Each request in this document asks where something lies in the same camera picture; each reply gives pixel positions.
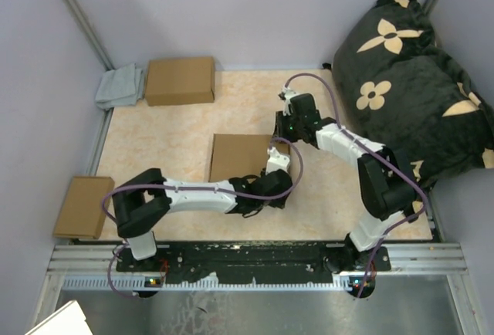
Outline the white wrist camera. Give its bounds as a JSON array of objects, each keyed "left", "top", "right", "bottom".
[
  {"left": 279, "top": 86, "right": 299, "bottom": 116},
  {"left": 266, "top": 147, "right": 291, "bottom": 174}
]

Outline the white board corner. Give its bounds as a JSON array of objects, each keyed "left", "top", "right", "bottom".
[{"left": 26, "top": 300, "right": 93, "bottom": 335}]

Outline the aluminium frame rail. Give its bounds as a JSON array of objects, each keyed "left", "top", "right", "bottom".
[{"left": 32, "top": 242, "right": 488, "bottom": 334}]

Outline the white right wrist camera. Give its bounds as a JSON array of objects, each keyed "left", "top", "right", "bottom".
[{"left": 279, "top": 86, "right": 299, "bottom": 116}]

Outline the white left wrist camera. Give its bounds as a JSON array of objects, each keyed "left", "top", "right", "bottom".
[{"left": 266, "top": 147, "right": 291, "bottom": 174}]

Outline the brown cardboard box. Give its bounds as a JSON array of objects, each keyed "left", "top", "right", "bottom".
[
  {"left": 144, "top": 56, "right": 215, "bottom": 107},
  {"left": 208, "top": 134, "right": 272, "bottom": 182}
]

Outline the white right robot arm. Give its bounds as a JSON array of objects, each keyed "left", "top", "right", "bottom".
[{"left": 274, "top": 90, "right": 417, "bottom": 270}]

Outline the black floral pillow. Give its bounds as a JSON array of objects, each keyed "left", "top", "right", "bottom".
[{"left": 331, "top": 0, "right": 493, "bottom": 190}]

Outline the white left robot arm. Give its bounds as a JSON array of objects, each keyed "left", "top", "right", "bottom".
[{"left": 112, "top": 168, "right": 293, "bottom": 271}]

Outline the grey folded cloth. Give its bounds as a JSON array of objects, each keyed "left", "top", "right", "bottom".
[{"left": 95, "top": 63, "right": 145, "bottom": 110}]

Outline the folded brown cardboard box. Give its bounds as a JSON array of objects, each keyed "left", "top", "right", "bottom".
[{"left": 144, "top": 56, "right": 215, "bottom": 107}]

